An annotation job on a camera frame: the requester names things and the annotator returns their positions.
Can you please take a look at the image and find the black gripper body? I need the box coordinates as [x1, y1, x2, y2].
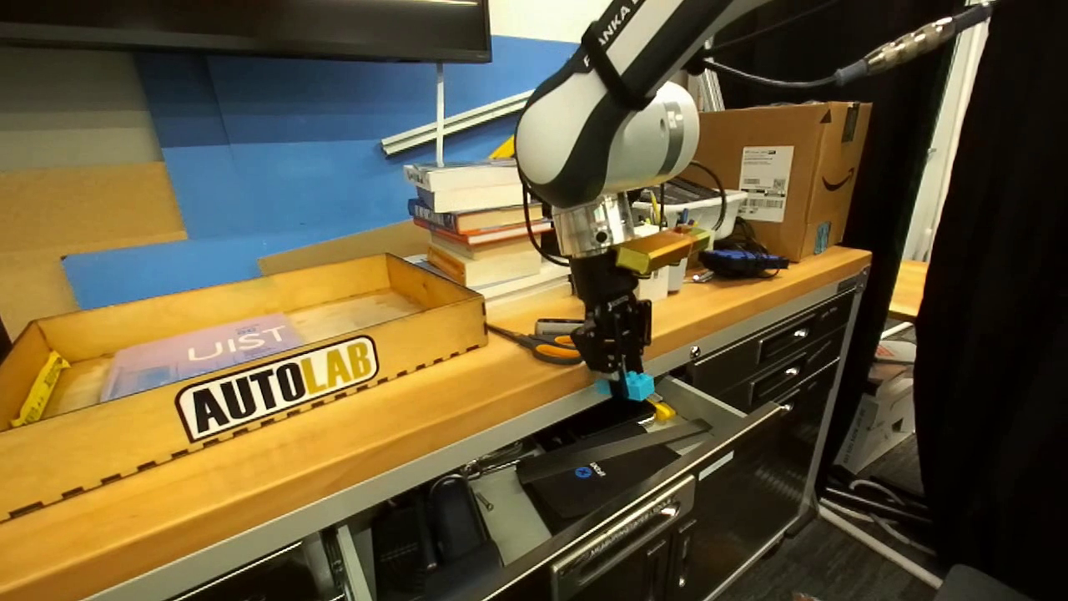
[567, 252, 654, 336]

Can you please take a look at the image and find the blue toy brick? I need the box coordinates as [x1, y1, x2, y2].
[602, 367, 659, 408]

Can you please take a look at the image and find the grey metal pull-out drawer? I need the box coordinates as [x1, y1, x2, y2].
[477, 370, 793, 601]

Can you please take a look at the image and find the black drawer cabinet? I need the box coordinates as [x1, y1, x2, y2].
[678, 278, 866, 529]

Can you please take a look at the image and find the black lower drawer front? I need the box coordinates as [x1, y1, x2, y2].
[548, 475, 701, 601]

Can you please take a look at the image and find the small silver metal part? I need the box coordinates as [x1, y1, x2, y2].
[531, 314, 586, 341]

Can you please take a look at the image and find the black box with blue logo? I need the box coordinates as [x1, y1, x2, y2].
[515, 415, 715, 534]

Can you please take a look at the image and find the beige thick book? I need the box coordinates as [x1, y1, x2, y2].
[423, 236, 549, 290]

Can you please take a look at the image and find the red thin book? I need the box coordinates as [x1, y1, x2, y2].
[414, 218, 557, 252]

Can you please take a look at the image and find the black and blue tool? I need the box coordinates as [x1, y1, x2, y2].
[696, 243, 793, 282]

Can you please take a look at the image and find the blue and red book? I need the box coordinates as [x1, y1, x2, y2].
[402, 198, 549, 240]

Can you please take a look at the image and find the white thick book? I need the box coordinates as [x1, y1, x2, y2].
[400, 159, 526, 218]

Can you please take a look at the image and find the aluminium profile bar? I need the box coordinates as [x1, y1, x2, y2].
[378, 85, 534, 159]

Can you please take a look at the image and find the brown cardboard shipping box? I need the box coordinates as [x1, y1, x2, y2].
[683, 98, 877, 266]

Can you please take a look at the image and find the thin white vertical rod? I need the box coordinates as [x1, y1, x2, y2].
[431, 59, 449, 171]

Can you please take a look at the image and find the white bin on floor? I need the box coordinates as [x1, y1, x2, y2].
[835, 365, 918, 480]

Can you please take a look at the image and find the wooden AUTOLAB tray box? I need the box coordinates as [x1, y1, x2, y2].
[0, 249, 490, 528]

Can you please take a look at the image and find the black curtain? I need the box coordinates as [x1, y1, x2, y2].
[911, 0, 1068, 601]

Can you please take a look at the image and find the purple UIST book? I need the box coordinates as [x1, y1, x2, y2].
[96, 314, 309, 404]

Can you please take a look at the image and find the yellow tool in tray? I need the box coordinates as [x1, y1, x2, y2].
[8, 348, 72, 435]

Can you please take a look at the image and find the yellow wrist camera box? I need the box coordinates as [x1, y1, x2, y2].
[612, 228, 717, 278]

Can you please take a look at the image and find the white vertical frame pole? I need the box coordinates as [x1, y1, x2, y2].
[896, 0, 995, 266]

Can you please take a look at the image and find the black robot cable with connector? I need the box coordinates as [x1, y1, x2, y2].
[703, 4, 995, 92]

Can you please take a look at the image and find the black wall monitor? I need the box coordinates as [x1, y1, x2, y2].
[0, 0, 493, 65]

